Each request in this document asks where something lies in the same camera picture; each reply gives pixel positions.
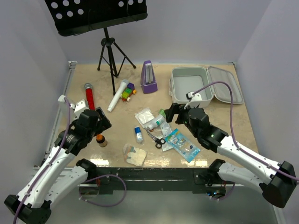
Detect clear bag with wipes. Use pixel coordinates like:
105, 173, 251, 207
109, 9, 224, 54
150, 122, 173, 152

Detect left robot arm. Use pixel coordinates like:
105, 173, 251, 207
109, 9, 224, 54
4, 107, 112, 224

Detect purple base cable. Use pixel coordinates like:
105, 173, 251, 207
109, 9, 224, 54
78, 174, 128, 207
210, 182, 236, 201

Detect black handled scissors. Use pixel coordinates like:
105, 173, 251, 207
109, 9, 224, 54
146, 128, 166, 149

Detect grey open medicine case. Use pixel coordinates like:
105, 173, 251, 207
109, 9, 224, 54
169, 66, 244, 108

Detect white green tube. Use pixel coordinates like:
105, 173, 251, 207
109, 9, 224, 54
147, 114, 165, 130

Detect brown bottle orange cap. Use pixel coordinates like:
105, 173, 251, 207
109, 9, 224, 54
96, 134, 107, 147

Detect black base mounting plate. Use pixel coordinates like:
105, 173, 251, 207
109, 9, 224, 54
83, 166, 223, 195

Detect red toy microphone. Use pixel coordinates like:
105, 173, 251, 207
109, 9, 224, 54
84, 83, 95, 110

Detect white toy microphone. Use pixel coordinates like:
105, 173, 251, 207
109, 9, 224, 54
107, 79, 129, 112

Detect white gauze packet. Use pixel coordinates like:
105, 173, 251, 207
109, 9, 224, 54
135, 108, 155, 128

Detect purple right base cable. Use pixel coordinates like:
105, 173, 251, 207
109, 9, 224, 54
210, 182, 236, 201

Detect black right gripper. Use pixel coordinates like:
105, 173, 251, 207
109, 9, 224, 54
164, 102, 199, 138

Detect colourful toy block train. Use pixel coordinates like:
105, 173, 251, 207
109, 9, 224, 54
121, 83, 137, 102

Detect blue plaster packet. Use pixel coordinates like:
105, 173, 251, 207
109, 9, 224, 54
165, 128, 200, 163

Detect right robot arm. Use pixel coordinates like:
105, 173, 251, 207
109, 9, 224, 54
165, 103, 299, 208

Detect black music stand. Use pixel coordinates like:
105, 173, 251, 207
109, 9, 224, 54
45, 0, 148, 94

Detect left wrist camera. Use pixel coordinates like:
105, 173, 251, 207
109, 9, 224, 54
74, 99, 89, 118

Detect bag of white gloves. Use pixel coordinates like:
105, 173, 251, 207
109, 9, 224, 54
123, 144, 147, 167

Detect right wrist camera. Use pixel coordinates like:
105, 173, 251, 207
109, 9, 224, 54
185, 91, 202, 109

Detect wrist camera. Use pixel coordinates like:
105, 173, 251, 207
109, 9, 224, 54
74, 99, 89, 118
185, 91, 202, 109

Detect small green packet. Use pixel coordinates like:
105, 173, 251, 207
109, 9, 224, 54
158, 109, 166, 118

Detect purple metronome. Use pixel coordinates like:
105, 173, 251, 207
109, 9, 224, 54
140, 60, 158, 94

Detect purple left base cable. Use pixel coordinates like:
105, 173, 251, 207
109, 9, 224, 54
78, 174, 128, 207

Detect small white blue bottle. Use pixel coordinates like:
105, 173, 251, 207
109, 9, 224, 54
134, 126, 143, 144

